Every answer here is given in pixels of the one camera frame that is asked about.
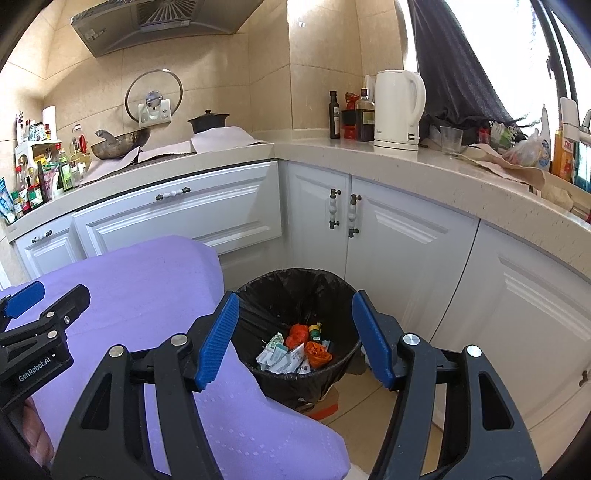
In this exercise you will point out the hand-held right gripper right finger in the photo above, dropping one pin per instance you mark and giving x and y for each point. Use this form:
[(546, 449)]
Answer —
[(374, 341)]

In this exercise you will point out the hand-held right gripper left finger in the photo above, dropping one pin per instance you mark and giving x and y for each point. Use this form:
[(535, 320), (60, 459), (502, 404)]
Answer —
[(217, 341)]

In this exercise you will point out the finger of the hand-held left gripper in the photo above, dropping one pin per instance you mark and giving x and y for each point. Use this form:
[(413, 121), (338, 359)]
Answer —
[(69, 304), (25, 295)]

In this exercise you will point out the orange wrapper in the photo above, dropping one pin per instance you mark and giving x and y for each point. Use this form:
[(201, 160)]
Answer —
[(318, 354)]

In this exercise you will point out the green white wrapper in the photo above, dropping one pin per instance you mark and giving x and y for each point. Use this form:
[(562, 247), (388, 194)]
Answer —
[(275, 341)]

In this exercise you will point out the dark bottle green label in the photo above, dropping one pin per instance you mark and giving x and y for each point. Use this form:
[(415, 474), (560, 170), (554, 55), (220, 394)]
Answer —
[(315, 330)]

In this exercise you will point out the white milk powder packet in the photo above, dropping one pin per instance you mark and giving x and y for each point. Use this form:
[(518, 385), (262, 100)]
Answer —
[(281, 362)]

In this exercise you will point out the red plastic bag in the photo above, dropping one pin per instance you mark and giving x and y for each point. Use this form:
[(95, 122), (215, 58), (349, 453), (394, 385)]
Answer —
[(298, 336)]

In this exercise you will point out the black lined trash bin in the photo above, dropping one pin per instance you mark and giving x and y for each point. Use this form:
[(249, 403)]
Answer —
[(295, 295)]

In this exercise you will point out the person's left hand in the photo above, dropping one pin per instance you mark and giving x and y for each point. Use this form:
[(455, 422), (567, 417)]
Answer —
[(37, 438)]

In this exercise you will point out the small white cabinet door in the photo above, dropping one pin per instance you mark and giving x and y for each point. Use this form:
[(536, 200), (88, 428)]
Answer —
[(51, 254)]

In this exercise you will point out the purple tablecloth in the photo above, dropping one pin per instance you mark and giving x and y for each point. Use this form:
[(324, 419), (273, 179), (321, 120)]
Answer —
[(138, 286)]

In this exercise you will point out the orange cardboard piece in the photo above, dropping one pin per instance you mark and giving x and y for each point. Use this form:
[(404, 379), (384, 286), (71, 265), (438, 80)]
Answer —
[(325, 408)]

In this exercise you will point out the blue packet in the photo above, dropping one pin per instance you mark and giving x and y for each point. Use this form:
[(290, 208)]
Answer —
[(7, 198)]

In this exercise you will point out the group of condiment bottles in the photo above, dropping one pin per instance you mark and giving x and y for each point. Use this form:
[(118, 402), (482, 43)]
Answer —
[(34, 194)]

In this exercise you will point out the wide white drawer front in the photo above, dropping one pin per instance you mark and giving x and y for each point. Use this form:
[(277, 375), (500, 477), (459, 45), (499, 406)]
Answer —
[(184, 212)]

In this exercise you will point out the narrow white cabinet door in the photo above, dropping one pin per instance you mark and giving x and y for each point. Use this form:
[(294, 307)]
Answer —
[(309, 217)]

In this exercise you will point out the white spice rack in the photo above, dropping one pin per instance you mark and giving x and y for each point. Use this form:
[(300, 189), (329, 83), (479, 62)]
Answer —
[(37, 146)]

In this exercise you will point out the large white cabinet door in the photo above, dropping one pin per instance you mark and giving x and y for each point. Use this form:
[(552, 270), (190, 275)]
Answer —
[(531, 314)]

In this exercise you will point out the steel wok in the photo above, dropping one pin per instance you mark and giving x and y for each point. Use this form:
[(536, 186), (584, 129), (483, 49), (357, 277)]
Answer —
[(120, 145)]

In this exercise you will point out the paper towel roll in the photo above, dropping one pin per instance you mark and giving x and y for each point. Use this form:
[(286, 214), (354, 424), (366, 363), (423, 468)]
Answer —
[(48, 122)]

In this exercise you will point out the flat white paper sheet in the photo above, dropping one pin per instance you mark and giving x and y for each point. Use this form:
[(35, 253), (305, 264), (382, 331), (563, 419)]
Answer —
[(166, 152)]

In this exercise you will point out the beige kitchen countertop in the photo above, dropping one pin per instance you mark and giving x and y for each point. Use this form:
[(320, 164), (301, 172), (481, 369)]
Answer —
[(369, 154)]

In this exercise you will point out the folded white paper sheet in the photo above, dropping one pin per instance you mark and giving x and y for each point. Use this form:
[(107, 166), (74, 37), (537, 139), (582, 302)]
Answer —
[(221, 138)]

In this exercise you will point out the red black condiment jar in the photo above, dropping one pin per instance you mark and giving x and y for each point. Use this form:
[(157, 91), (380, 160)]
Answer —
[(349, 134)]

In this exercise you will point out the clear glass cup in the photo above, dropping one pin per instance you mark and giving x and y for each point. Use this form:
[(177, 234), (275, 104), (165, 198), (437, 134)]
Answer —
[(451, 141)]

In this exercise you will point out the beige cloth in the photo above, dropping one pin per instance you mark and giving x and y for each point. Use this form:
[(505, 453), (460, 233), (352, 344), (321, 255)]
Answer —
[(517, 175)]

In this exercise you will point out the black lidded pot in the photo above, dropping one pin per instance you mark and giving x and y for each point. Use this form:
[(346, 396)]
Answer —
[(207, 122)]

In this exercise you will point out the dark soy sauce bottle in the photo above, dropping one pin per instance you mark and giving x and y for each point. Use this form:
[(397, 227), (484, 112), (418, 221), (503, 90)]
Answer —
[(364, 120)]

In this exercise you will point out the glass pot lid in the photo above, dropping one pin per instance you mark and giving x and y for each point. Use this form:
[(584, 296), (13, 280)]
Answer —
[(138, 92)]

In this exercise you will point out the dark olive oil bottle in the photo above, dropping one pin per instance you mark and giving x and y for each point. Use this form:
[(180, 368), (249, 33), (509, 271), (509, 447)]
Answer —
[(334, 120)]

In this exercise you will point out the white electric kettle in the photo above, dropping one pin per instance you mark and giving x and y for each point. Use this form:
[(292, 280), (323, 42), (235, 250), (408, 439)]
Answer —
[(397, 110)]

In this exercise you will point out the clear plastic bag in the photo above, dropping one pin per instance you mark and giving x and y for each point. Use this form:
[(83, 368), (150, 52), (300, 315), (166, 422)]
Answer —
[(524, 154)]

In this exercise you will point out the green white packets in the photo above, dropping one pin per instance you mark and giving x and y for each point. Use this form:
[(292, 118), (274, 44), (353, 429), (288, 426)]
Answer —
[(501, 131)]

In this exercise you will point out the white plastic bottle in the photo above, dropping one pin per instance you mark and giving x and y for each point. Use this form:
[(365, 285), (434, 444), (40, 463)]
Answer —
[(367, 82)]

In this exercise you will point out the white blue detergent bottle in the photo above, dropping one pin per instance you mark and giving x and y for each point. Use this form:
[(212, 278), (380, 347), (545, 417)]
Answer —
[(545, 143)]

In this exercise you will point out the yellow orange bottle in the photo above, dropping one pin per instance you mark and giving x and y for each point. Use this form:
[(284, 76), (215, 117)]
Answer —
[(563, 159)]

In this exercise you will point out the dark curtain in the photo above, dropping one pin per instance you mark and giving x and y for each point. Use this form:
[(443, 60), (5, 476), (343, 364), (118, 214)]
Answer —
[(452, 69)]

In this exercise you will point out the white tall container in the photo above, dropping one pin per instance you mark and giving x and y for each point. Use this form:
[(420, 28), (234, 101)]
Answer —
[(569, 113)]

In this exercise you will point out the steel range hood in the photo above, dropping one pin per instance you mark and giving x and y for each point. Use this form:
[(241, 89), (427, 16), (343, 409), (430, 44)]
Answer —
[(161, 18)]

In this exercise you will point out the steel faucet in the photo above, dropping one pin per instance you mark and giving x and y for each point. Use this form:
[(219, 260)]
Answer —
[(586, 122)]

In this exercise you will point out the bright window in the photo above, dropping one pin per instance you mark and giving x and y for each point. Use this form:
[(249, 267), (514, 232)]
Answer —
[(508, 46)]

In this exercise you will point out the white wall lid holder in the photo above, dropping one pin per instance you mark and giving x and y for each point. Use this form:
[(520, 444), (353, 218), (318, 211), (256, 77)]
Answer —
[(161, 117)]

